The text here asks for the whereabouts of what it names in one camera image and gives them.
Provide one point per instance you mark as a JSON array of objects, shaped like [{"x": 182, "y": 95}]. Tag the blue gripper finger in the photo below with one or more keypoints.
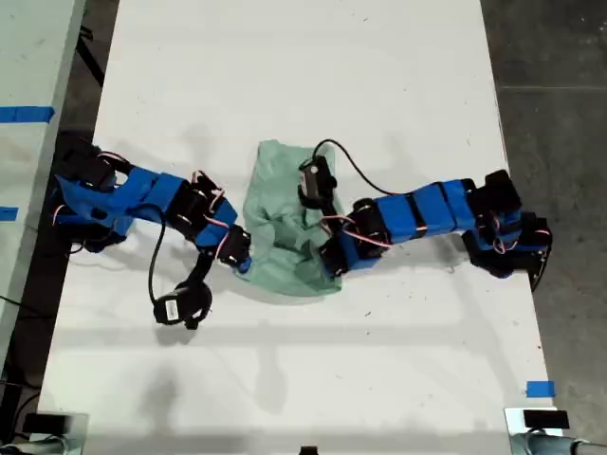
[{"x": 244, "y": 266}]

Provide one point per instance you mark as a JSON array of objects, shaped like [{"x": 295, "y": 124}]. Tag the pale green T-shirt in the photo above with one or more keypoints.
[{"x": 280, "y": 279}]

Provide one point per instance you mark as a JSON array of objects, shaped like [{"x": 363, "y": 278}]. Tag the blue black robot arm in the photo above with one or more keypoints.
[
  {"x": 427, "y": 213},
  {"x": 142, "y": 189}
]

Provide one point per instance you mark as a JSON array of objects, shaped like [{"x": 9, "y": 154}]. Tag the small black box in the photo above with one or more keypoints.
[
  {"x": 308, "y": 450},
  {"x": 545, "y": 419},
  {"x": 45, "y": 423}
]

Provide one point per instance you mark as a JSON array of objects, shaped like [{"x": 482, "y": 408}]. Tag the short blue tape strip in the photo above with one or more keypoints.
[{"x": 8, "y": 213}]

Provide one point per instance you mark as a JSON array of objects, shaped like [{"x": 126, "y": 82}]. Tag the squarish blue tape piece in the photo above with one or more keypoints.
[{"x": 540, "y": 389}]

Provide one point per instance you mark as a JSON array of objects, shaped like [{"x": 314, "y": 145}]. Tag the long blue tape strip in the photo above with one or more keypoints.
[{"x": 23, "y": 114}]

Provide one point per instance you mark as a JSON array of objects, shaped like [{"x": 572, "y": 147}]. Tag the grey metal tube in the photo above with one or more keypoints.
[
  {"x": 545, "y": 446},
  {"x": 33, "y": 446}
]

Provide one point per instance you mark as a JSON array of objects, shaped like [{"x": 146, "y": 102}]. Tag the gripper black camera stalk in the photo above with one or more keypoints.
[
  {"x": 201, "y": 265},
  {"x": 328, "y": 208}
]

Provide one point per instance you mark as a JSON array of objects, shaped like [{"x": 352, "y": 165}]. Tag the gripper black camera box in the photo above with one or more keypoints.
[
  {"x": 170, "y": 310},
  {"x": 315, "y": 182}
]

